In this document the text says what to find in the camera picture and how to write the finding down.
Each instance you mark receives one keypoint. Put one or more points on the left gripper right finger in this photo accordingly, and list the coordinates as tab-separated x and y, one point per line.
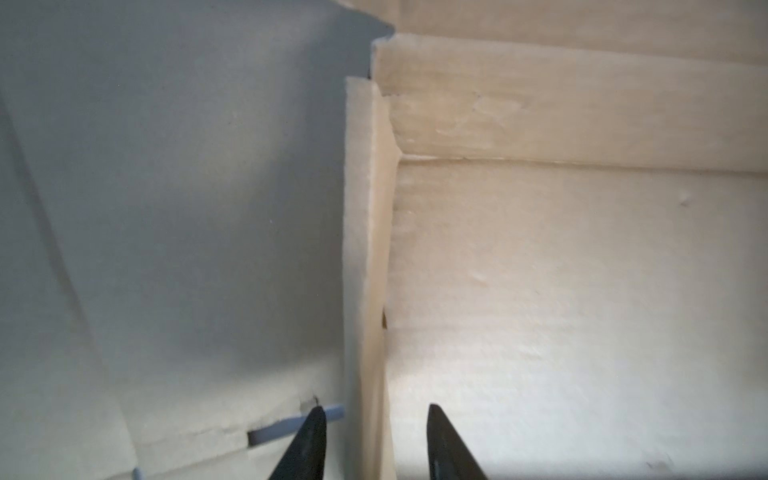
448	456

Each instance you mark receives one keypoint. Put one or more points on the brown cardboard box sheet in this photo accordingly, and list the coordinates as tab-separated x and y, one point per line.
548	217

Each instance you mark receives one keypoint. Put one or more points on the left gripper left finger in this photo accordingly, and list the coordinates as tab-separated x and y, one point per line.
304	459

